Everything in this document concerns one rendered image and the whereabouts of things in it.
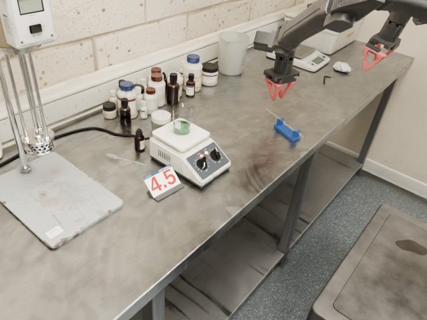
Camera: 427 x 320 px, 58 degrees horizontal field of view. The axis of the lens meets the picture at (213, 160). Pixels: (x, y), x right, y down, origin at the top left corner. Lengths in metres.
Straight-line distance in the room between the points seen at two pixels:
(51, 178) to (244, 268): 0.95
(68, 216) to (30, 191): 0.14
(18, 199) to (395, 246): 1.28
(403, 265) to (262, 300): 0.58
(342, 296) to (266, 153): 0.53
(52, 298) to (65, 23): 0.77
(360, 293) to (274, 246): 0.54
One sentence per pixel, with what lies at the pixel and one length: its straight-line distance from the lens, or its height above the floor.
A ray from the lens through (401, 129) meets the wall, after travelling 2.43.
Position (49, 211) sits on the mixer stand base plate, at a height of 0.76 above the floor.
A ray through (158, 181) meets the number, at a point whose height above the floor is 0.77.
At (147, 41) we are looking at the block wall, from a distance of 1.48.
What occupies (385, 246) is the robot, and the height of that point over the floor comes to 0.37.
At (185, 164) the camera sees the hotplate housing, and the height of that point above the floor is 0.80.
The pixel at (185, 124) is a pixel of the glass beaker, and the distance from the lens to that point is 1.04.
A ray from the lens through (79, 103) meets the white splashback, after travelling 1.31.
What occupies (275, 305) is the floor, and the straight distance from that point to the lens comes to 1.74.
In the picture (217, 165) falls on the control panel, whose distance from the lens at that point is 1.05.
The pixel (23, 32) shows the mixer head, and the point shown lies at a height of 1.18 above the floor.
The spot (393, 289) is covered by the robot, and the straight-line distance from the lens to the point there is 1.48.
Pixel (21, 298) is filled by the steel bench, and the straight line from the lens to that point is 0.85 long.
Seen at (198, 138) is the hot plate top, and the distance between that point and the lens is 1.05.
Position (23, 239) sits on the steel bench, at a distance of 0.95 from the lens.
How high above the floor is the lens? 1.42
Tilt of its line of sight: 37 degrees down
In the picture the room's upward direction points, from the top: 6 degrees clockwise
